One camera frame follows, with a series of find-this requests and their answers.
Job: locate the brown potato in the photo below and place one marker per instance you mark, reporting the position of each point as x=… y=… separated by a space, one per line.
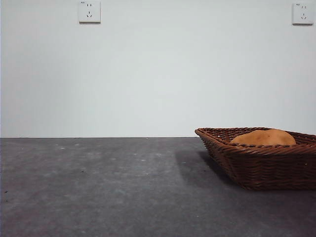
x=264 y=138

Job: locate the white wall socket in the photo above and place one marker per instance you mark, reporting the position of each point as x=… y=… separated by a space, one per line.
x=89 y=12
x=302 y=13

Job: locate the brown woven wicker basket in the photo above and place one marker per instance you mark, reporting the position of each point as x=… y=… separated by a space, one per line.
x=266 y=168

